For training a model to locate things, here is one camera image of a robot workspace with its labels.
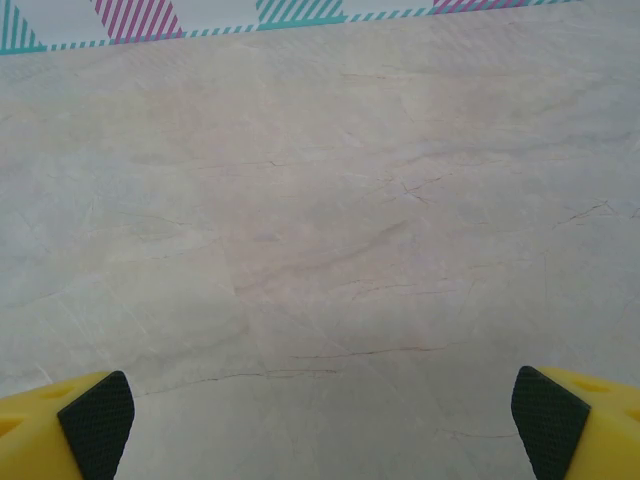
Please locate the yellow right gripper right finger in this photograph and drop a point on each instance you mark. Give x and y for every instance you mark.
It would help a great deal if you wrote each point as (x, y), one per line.
(580, 425)

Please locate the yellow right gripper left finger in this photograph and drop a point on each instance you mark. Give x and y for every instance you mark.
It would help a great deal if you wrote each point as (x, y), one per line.
(60, 430)

